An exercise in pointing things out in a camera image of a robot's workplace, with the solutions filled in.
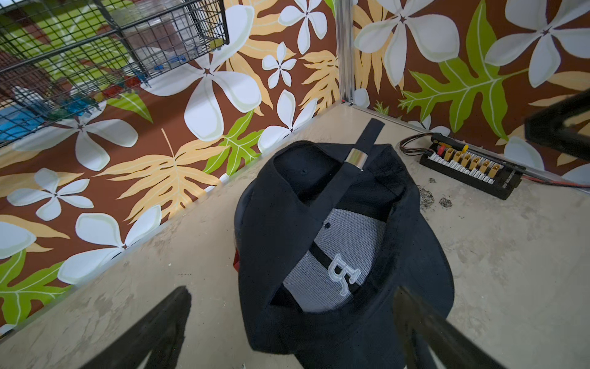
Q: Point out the black parallel charging board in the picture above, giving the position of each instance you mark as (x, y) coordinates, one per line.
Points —
(455, 159)

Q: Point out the black wire wall basket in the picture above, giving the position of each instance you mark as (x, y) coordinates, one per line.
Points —
(59, 59)

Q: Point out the red baseball cap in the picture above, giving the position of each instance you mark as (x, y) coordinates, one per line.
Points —
(236, 261)

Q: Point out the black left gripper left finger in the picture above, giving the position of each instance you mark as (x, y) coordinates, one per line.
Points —
(155, 341)

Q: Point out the black baseball cap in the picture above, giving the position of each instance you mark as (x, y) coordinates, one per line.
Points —
(326, 233)

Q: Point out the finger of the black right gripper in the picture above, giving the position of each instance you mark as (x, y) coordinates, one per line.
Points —
(548, 127)

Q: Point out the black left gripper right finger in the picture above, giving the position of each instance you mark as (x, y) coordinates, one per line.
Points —
(427, 338)

